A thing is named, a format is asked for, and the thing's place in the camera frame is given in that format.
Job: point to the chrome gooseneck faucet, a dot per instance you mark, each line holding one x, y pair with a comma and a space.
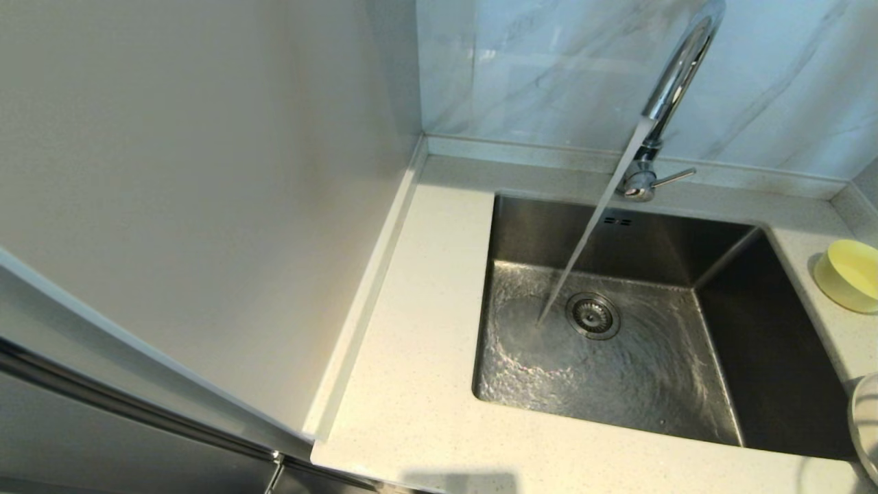
679, 68

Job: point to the yellow plastic bowl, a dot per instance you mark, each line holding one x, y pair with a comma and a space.
850, 274

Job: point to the stainless steel sink basin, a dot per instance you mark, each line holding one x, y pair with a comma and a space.
617, 398

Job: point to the round metal drain strainer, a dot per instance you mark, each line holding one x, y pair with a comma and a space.
592, 315

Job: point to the tall cabinet with grey door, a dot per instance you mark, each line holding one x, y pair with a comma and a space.
171, 206

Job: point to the white ceramic plate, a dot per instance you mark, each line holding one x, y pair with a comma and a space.
867, 432

